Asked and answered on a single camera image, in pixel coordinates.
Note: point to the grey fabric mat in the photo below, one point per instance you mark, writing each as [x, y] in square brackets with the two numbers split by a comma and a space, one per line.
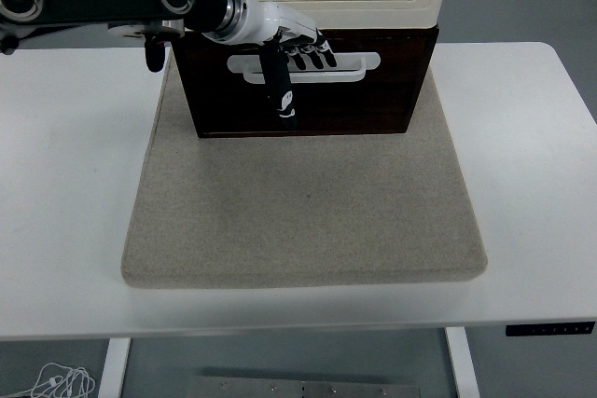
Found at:
[303, 207]

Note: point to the dark wooden drawer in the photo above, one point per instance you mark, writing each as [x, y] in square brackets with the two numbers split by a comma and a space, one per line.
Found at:
[401, 58]

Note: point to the white table leg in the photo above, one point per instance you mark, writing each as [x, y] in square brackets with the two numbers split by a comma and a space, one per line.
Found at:
[462, 365]
[113, 365]

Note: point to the dark wooden drawer housing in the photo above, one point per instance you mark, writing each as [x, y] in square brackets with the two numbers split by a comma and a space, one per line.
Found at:
[350, 111]

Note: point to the black table control panel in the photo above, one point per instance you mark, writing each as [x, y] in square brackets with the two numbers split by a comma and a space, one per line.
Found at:
[550, 328]

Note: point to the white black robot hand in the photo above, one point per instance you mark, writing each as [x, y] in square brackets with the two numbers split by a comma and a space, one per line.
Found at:
[266, 20]

